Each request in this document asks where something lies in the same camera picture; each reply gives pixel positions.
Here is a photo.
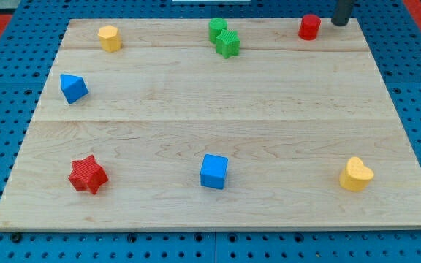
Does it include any blue triangle block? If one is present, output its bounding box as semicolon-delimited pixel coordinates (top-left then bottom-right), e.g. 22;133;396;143
60;74;88;104

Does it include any light wooden board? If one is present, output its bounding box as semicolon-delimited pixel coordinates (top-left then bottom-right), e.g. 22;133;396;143
0;18;421;232

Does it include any red cylinder block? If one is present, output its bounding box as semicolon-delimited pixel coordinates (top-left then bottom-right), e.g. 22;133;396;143
298;14;321;41

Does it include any green cylinder block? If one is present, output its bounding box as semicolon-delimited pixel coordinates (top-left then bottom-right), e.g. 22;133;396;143
208;18;228;44

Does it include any yellow heart block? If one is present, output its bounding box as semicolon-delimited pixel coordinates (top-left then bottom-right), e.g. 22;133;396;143
339;156;374;191

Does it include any red star block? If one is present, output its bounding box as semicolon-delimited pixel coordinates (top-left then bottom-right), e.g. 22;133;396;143
68;155;109;195

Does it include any yellow hexagon block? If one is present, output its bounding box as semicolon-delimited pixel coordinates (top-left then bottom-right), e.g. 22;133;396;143
97;25;121;53

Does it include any green star block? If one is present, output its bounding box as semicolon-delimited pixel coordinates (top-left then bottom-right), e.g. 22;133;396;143
216;29;240;59

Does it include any black cylindrical robot arm tip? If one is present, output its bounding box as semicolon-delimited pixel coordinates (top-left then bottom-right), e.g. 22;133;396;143
331;0;355;26

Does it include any blue cube block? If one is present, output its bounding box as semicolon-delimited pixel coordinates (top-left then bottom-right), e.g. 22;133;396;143
200;154;228;190

